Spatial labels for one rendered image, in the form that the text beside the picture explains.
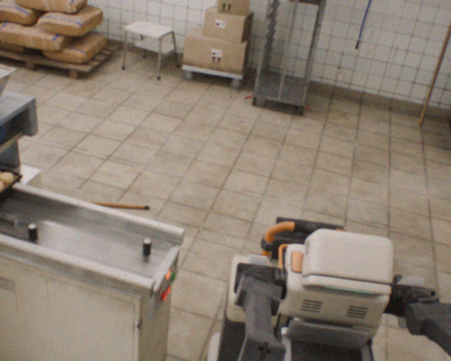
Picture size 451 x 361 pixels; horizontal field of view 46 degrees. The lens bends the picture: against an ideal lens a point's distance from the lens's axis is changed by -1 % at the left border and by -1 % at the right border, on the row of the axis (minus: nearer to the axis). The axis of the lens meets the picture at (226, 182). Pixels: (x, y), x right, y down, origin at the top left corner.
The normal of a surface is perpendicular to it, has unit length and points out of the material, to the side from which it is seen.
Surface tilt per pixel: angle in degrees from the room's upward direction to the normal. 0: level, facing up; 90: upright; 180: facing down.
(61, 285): 90
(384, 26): 90
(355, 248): 43
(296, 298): 99
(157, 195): 0
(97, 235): 0
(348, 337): 91
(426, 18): 90
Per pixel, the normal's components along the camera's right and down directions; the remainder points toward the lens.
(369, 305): -0.09, 0.66
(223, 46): -0.18, 0.46
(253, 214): 0.11, -0.83
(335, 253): 0.04, -0.24
